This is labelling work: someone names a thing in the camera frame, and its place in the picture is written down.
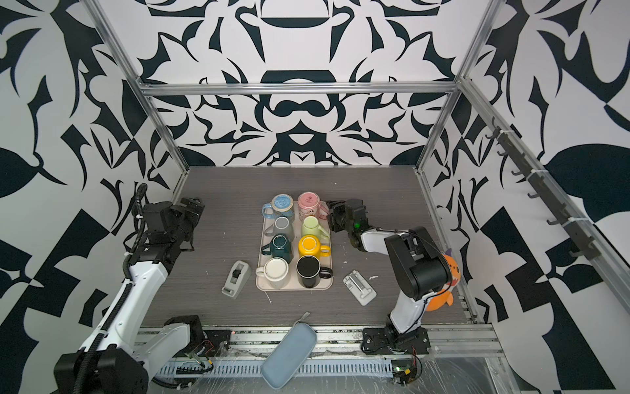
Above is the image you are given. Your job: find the pink ceramic mug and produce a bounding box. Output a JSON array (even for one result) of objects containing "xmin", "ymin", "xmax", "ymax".
[{"xmin": 297, "ymin": 191, "xmax": 329, "ymax": 221}]

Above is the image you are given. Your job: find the light blue butterfly mug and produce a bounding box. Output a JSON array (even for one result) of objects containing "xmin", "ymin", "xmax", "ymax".
[{"xmin": 262, "ymin": 194, "xmax": 295, "ymax": 222}]

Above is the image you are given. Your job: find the grey ceramic mug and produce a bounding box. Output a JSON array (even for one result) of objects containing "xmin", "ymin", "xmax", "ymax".
[{"xmin": 263, "ymin": 216, "xmax": 295, "ymax": 241}]

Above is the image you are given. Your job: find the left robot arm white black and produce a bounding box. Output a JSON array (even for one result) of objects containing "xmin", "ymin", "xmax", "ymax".
[{"xmin": 53, "ymin": 198, "xmax": 205, "ymax": 393}]

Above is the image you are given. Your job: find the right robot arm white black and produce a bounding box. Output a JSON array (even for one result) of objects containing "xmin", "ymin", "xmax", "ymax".
[{"xmin": 326, "ymin": 199, "xmax": 461, "ymax": 349}]

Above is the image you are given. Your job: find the light green mug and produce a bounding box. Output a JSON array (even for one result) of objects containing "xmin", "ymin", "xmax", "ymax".
[{"xmin": 301, "ymin": 216, "xmax": 331, "ymax": 243}]

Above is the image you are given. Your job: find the yellow mug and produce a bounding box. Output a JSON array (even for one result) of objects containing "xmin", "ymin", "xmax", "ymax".
[{"xmin": 298, "ymin": 235, "xmax": 331, "ymax": 259}]

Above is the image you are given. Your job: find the black mug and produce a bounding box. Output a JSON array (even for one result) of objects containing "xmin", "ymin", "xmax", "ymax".
[{"xmin": 296, "ymin": 255, "xmax": 333, "ymax": 289}]

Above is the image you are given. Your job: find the dark green mug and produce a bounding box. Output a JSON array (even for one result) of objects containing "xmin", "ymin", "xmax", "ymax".
[{"xmin": 261, "ymin": 234, "xmax": 294, "ymax": 264}]

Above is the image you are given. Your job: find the white cream mug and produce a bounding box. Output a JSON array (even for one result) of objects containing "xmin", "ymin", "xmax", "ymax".
[{"xmin": 255, "ymin": 257, "xmax": 290, "ymax": 290}]

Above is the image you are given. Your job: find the beige serving tray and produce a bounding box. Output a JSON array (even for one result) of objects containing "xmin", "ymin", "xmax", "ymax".
[{"xmin": 255, "ymin": 204, "xmax": 333, "ymax": 292}]

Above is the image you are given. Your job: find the orange shark plush toy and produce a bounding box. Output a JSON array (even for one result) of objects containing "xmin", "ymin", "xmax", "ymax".
[{"xmin": 427, "ymin": 254, "xmax": 461, "ymax": 312}]

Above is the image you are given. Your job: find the blue-grey pencil case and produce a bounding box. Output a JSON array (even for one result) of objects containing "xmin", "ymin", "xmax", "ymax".
[{"xmin": 261, "ymin": 312, "xmax": 318, "ymax": 390}]

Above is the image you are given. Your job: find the green circuit board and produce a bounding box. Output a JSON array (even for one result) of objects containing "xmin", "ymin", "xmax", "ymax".
[{"xmin": 392, "ymin": 358, "xmax": 423, "ymax": 386}]

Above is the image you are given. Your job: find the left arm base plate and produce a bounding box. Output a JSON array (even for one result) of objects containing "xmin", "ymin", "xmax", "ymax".
[{"xmin": 161, "ymin": 314, "xmax": 232, "ymax": 361}]

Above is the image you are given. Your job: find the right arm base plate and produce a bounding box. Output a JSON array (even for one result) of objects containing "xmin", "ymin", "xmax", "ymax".
[{"xmin": 360, "ymin": 326, "xmax": 431, "ymax": 355}]

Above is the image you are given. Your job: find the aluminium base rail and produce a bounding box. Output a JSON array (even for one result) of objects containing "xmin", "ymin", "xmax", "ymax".
[{"xmin": 132, "ymin": 322, "xmax": 505, "ymax": 361}]

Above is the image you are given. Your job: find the white cable duct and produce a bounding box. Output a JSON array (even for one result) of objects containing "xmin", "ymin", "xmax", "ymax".
[{"xmin": 157, "ymin": 359, "xmax": 394, "ymax": 379}]

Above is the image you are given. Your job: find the wall hook rack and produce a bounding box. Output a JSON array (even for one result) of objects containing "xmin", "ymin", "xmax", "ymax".
[{"xmin": 486, "ymin": 117, "xmax": 601, "ymax": 260}]

